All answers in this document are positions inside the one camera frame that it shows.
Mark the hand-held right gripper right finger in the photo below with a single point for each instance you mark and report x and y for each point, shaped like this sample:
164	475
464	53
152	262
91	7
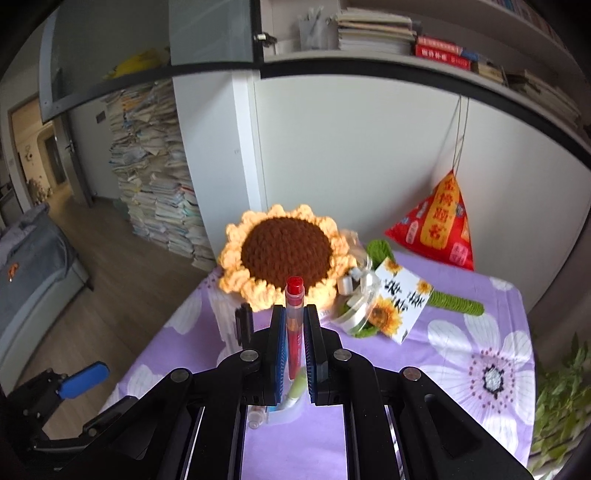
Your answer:
310	360

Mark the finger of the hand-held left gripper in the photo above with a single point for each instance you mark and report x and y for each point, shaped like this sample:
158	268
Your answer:
108	417
85	381

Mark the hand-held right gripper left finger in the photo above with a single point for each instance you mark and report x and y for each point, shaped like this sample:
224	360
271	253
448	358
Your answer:
278	360

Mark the light green pen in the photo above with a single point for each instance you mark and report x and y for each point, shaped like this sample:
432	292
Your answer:
295	390

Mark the red gel pen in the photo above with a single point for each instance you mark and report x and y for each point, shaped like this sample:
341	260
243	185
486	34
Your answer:
294	323

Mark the translucent plastic cup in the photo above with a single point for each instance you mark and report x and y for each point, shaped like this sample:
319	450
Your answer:
277	417

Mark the sunflower print card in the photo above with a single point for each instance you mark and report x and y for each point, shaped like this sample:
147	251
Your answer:
401	300

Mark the crochet sunflower with green stem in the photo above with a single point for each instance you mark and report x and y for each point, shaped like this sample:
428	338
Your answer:
286	249

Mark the purple floral tablecloth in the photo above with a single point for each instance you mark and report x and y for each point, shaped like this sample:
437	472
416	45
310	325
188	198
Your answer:
452	350

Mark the red triangular pouch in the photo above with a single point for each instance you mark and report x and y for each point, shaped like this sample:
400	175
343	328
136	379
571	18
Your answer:
438	221

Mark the tall pile of papers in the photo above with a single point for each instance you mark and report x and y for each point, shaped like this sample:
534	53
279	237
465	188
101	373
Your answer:
157	175

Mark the green leafy plant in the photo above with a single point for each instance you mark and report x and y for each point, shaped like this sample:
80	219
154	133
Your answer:
563	406

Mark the white bookshelf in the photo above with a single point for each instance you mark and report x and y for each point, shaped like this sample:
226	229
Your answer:
415	69

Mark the yellow bag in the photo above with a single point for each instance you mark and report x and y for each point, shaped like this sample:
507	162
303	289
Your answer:
136	64

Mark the clear plastic holder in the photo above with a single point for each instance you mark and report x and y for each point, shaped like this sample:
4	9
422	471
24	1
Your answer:
316	30

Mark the dark glass cabinet door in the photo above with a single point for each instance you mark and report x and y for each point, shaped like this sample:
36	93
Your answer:
106	50

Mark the stack of white booklets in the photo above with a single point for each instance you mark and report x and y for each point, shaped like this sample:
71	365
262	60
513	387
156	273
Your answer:
374	32

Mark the frosted glass cabinet door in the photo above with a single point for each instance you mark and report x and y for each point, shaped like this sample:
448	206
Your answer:
212	32

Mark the stack of red books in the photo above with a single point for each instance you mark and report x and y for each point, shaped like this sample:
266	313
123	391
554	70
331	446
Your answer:
441	50

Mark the stack of grey magazines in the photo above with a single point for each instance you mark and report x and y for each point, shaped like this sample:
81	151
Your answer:
545	94

